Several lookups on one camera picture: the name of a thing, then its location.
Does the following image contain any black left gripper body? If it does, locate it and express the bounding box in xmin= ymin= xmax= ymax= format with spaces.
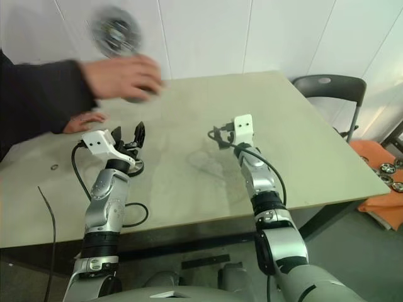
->
xmin=114 ymin=140 xmax=143 ymax=162

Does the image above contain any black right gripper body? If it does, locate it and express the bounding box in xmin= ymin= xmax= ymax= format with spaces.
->
xmin=219 ymin=123 xmax=237 ymax=149

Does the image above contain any person's right hand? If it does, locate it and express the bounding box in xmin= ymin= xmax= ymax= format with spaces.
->
xmin=64 ymin=112 xmax=106 ymax=135

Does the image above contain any person's left hand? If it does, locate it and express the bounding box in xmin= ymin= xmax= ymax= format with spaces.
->
xmin=80 ymin=53 xmax=164 ymax=102

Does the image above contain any black folding chair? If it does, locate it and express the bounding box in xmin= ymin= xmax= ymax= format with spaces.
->
xmin=292 ymin=74 xmax=368 ymax=144

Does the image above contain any orange cloth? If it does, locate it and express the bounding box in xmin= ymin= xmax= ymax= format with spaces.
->
xmin=349 ymin=140 xmax=403 ymax=232

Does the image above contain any dark metal rack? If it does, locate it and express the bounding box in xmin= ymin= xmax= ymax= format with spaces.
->
xmin=379 ymin=118 xmax=403 ymax=148

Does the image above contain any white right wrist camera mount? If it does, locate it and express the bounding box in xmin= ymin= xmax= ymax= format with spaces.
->
xmin=233 ymin=115 xmax=254 ymax=146

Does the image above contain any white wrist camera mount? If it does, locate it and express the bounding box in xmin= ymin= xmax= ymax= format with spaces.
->
xmin=233 ymin=115 xmax=254 ymax=146
xmin=80 ymin=130 xmax=137 ymax=171

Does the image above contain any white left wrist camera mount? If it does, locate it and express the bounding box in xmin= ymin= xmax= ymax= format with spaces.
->
xmin=80 ymin=130 xmax=137 ymax=171

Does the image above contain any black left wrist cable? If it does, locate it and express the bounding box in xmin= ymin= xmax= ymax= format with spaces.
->
xmin=71 ymin=140 xmax=92 ymax=199

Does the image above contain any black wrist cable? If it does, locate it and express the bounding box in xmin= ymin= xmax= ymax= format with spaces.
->
xmin=71 ymin=140 xmax=92 ymax=199
xmin=207 ymin=125 xmax=288 ymax=208

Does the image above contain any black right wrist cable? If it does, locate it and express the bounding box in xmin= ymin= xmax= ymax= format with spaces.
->
xmin=207 ymin=125 xmax=288 ymax=208

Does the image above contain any thin black cable loop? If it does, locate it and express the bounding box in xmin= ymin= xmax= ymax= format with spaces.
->
xmin=123 ymin=202 xmax=150 ymax=228

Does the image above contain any black metal table frame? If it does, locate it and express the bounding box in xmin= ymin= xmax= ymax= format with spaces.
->
xmin=111 ymin=197 xmax=371 ymax=262

